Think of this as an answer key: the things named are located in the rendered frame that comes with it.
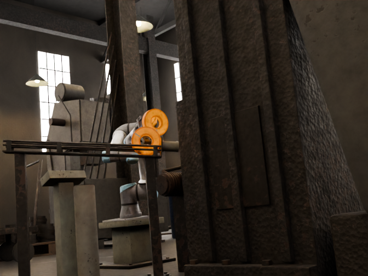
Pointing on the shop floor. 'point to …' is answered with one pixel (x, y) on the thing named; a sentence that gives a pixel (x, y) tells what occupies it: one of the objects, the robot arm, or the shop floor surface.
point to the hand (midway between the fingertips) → (154, 119)
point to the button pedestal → (64, 217)
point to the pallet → (38, 237)
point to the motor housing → (169, 187)
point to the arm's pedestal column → (131, 248)
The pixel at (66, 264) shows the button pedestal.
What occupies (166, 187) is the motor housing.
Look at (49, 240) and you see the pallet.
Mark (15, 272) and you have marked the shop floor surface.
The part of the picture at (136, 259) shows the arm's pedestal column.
